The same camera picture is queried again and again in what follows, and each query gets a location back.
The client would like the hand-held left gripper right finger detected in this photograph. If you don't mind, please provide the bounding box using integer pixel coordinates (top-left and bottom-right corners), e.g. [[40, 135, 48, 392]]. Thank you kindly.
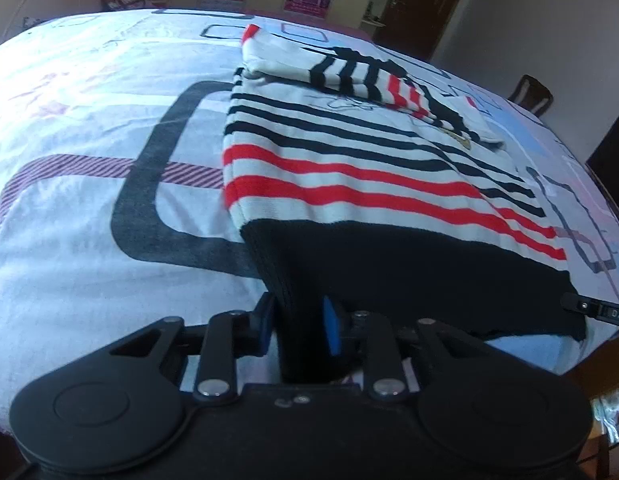
[[322, 295, 496, 404]]

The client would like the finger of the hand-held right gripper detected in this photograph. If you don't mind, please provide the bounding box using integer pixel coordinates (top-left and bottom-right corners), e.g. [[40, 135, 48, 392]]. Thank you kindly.
[[561, 293, 619, 329]]

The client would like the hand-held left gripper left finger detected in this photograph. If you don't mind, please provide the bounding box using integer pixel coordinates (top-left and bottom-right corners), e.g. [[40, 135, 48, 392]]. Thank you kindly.
[[108, 293, 277, 407]]

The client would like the striped cartoon sweater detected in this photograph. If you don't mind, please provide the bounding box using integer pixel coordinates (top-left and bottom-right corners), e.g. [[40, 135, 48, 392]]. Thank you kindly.
[[221, 24, 589, 386]]

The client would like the dark wooden chair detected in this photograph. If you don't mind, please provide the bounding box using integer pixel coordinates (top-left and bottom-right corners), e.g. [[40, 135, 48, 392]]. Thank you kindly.
[[506, 74, 555, 117]]

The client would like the patterned white bed sheet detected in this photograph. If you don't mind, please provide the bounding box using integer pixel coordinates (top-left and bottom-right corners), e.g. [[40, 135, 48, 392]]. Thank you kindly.
[[0, 6, 619, 436]]

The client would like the dark wooden door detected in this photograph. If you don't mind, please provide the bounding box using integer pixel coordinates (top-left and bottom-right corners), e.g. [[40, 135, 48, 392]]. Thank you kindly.
[[373, 0, 479, 61]]

